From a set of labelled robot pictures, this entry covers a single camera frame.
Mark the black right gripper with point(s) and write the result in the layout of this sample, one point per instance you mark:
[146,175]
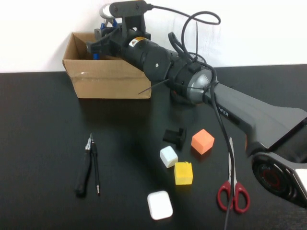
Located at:
[129,51]

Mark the thin black probe pen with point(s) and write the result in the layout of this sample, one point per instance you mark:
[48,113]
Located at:
[96,167]

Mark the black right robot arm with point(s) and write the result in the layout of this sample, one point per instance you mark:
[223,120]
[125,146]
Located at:
[251,112]

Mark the brown cardboard box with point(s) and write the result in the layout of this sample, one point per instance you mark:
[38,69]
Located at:
[105,79]

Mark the black zip tie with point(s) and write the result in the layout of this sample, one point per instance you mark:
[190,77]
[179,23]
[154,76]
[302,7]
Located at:
[153,87]
[197,36]

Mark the black mesh pen holder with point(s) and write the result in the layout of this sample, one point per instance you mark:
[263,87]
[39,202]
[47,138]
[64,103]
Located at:
[198,57]

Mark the white foam block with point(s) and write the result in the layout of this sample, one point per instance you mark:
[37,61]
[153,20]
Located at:
[169,157]

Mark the orange foam block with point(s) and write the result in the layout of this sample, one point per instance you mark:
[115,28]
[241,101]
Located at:
[202,142]

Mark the yellow foam block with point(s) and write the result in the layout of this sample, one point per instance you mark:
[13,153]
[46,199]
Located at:
[183,173]

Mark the white rounded flat case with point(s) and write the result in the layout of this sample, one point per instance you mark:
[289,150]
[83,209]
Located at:
[160,205]

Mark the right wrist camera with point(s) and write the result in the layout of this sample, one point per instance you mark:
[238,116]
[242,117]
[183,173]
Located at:
[127,8]

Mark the black plastic bracket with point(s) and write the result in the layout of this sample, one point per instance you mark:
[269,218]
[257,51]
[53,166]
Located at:
[169,135]

